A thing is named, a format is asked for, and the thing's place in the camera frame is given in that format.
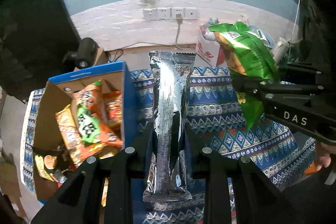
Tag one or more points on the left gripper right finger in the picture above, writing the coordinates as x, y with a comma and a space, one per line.
195, 160

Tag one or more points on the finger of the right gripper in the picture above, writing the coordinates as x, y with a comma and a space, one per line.
302, 73
289, 84

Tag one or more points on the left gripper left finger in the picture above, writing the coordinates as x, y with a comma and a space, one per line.
145, 148

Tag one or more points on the green snack bag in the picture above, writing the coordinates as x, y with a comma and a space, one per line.
246, 55

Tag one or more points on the yellow biscuit tube pack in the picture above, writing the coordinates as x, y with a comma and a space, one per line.
105, 181

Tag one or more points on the silver foil snack pack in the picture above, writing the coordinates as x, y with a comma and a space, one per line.
167, 177

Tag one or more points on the orange green rice cracker bag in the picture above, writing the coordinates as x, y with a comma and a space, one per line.
91, 118

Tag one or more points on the red noodle snack bag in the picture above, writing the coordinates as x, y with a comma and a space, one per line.
113, 106

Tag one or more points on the gold orange biscuit pack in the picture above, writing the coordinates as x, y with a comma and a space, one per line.
72, 139

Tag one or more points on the black snack bag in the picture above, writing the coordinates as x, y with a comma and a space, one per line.
54, 165

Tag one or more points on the person right hand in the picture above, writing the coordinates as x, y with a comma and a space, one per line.
322, 155

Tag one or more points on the patterned blue tablecloth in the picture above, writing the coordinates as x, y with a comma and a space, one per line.
214, 114

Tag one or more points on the white electric kettle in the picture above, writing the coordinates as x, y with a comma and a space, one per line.
279, 50

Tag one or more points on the light blue waste bin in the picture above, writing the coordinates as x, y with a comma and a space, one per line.
263, 35

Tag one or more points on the small brown cardboard box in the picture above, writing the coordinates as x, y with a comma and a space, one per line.
101, 57

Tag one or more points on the blue cardboard box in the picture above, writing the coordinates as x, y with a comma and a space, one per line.
42, 128

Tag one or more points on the white wall socket row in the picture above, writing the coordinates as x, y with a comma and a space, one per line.
171, 13

